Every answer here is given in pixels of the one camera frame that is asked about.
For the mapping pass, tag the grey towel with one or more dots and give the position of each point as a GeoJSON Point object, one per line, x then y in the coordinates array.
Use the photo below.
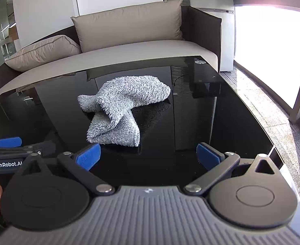
{"type": "Point", "coordinates": [129, 91]}

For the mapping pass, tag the large beige cushion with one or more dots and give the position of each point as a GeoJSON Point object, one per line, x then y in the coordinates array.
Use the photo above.
{"type": "Point", "coordinates": [129, 25]}

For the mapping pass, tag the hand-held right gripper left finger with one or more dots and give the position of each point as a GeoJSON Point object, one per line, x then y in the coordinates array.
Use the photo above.
{"type": "Point", "coordinates": [88, 157]}

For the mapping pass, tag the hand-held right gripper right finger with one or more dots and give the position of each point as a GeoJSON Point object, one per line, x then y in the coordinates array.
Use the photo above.
{"type": "Point", "coordinates": [208, 157]}

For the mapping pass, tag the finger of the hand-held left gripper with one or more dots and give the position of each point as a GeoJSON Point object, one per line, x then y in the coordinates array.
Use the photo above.
{"type": "Point", "coordinates": [8, 142]}
{"type": "Point", "coordinates": [46, 148]}

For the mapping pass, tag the beige and brown sofa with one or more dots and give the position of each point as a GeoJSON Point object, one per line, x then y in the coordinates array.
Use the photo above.
{"type": "Point", "coordinates": [139, 53]}

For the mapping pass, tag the small beige cushion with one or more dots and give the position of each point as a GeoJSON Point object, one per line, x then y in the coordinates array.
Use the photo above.
{"type": "Point", "coordinates": [42, 52]}

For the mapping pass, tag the round metal disc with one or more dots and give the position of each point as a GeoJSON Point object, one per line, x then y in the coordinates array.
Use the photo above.
{"type": "Point", "coordinates": [200, 61]}

